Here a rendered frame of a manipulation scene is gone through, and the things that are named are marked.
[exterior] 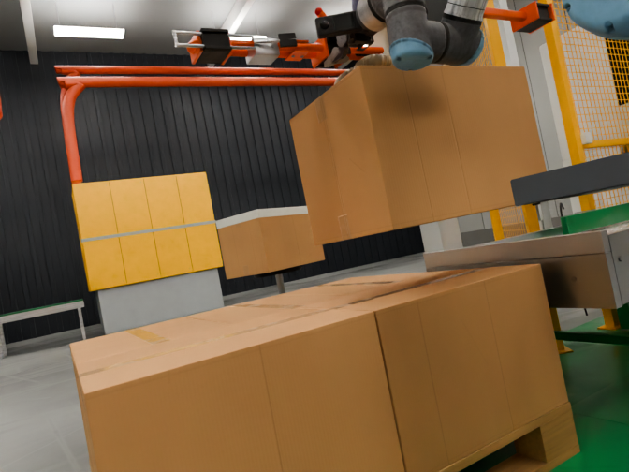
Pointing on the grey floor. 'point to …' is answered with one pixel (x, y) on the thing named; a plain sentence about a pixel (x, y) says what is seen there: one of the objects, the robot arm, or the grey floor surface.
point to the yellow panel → (149, 248)
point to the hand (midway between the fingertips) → (322, 51)
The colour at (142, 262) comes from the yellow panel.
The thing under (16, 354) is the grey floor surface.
